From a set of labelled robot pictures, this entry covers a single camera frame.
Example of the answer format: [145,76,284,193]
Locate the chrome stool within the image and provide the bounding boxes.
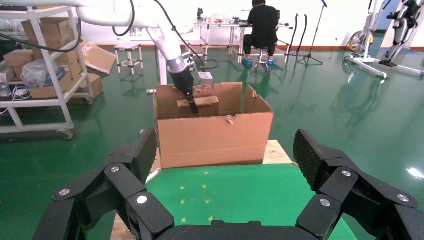
[253,46,271,72]

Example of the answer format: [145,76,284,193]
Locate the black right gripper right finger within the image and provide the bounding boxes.
[293,129,424,240]

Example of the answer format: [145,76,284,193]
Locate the flattened cardboard sheet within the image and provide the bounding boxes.
[81,41,117,75]

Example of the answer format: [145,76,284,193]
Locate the small brown cardboard box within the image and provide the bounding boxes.
[176,96,221,119]

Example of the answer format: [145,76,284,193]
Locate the clear plastic bag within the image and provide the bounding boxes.
[19,58,65,89]

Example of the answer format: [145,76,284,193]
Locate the small cardboard storage box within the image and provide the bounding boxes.
[3,49,34,77]

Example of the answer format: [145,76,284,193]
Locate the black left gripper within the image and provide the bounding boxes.
[169,67,200,115]

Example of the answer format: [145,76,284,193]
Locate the large cardboard storage box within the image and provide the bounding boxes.
[21,17,75,51]

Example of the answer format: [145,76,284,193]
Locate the green table cloth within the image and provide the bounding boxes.
[145,163,360,240]

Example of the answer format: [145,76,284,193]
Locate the white frame desk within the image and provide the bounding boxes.
[193,18,294,64]

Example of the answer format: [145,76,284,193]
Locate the small white box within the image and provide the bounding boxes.
[0,62,16,84]

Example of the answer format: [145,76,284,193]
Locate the thin black camera cable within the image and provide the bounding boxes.
[198,58,220,71]

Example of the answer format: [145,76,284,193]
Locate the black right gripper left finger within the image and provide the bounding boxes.
[33,127,175,240]

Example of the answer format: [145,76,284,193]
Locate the large open cardboard carton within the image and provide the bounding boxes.
[152,81,275,170]

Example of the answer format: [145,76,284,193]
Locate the cardboard box with label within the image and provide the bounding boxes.
[67,72,104,105]

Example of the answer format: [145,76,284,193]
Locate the person in black clothes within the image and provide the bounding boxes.
[241,0,280,69]

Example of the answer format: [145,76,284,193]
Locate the white charger cable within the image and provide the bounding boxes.
[11,86,32,101]

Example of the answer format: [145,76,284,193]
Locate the black curved stand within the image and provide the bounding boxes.
[299,13,310,56]
[287,13,300,56]

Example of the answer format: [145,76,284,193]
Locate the flat cardboard storage box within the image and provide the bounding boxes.
[28,71,74,100]

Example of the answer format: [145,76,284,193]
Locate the white shelf cart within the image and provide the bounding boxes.
[0,5,95,142]

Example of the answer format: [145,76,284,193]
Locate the grey robot legs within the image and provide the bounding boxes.
[379,0,421,68]

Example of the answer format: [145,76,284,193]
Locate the black braided cable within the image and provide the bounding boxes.
[152,0,208,69]

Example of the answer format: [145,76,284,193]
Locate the black tripod stand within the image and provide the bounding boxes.
[296,0,329,66]

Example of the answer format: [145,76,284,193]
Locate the small white stool table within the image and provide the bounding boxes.
[114,43,144,75]

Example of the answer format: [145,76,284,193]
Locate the white test rig frame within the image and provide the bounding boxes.
[344,0,424,79]

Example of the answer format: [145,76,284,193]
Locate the clear water bottle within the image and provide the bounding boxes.
[0,82,12,99]

